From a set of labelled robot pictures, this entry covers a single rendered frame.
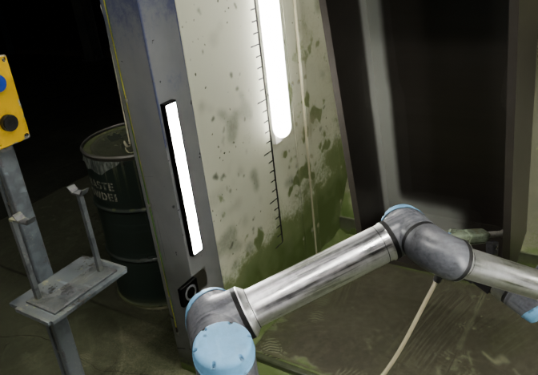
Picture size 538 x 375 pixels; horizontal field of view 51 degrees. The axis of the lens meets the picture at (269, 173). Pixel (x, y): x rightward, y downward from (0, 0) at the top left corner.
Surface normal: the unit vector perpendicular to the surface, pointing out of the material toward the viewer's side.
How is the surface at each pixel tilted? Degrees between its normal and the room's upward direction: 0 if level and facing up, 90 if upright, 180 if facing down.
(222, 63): 90
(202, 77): 90
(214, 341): 5
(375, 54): 102
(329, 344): 0
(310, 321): 0
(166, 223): 90
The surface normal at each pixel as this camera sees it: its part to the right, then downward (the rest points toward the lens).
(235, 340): -0.09, -0.87
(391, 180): -0.49, 0.58
